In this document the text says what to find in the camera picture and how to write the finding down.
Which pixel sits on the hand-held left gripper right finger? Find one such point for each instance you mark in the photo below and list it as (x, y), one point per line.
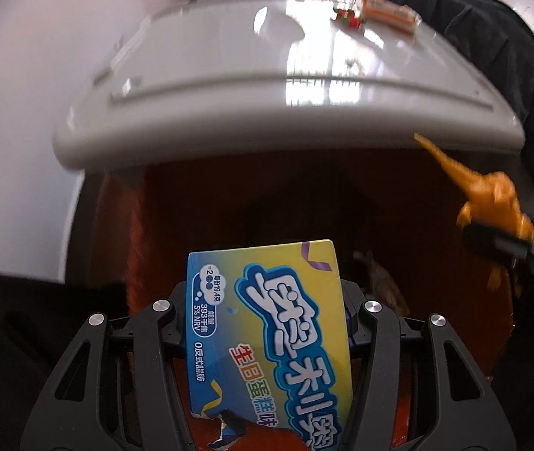
(365, 324)

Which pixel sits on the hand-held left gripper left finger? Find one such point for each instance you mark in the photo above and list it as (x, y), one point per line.
(173, 319)

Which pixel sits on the orange toy dinosaur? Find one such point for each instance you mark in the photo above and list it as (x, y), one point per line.
(497, 197)

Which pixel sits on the blue and yellow cookie box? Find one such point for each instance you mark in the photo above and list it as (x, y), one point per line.
(271, 338)

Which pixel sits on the orange trash bin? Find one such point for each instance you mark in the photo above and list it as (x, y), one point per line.
(267, 206)

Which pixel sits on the dark cloth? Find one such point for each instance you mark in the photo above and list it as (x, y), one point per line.
(23, 361)

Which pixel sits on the black jacket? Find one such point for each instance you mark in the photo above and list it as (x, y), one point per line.
(506, 42)

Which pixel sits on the white table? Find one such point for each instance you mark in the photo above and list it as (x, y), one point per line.
(210, 80)

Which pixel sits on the orange snack packet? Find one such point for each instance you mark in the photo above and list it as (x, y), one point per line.
(389, 9)

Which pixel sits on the red and green wrapper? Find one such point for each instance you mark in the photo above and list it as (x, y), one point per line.
(347, 18)

